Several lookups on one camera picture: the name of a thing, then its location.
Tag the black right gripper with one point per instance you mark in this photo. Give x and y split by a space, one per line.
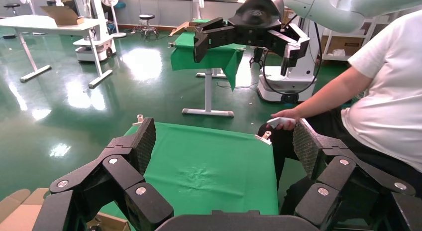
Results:
257 18

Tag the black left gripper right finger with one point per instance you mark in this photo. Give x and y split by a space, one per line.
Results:
343 176

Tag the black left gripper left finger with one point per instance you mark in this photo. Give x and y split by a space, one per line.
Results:
122 170

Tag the white handheld controller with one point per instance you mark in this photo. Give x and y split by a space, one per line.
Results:
278 121

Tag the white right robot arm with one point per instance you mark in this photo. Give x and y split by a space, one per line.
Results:
329 8

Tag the person's bare forearm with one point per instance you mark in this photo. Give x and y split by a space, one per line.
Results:
329 97

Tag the brown cardboard box in shelf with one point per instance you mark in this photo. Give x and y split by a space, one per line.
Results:
343 44

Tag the open brown cardboard box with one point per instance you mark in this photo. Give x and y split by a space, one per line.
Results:
19 216

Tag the open cardboard box on table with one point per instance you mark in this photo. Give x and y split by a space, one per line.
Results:
62 15

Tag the person's bare hand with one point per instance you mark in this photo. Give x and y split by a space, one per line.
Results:
293 114

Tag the table with green cloth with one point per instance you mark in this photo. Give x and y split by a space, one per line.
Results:
211 56

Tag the silver binder clip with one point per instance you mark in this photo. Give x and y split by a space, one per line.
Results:
263 138
139 119

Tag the green table cloth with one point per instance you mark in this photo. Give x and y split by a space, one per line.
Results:
204 157

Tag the person white shirt black trousers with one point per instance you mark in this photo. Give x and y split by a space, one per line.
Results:
395 107

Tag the black round stool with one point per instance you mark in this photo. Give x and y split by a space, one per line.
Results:
11 6
147 16

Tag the white storage shelf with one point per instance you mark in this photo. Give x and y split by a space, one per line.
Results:
372 25

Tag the white table with metal legs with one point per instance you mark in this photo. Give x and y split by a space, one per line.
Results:
49 25

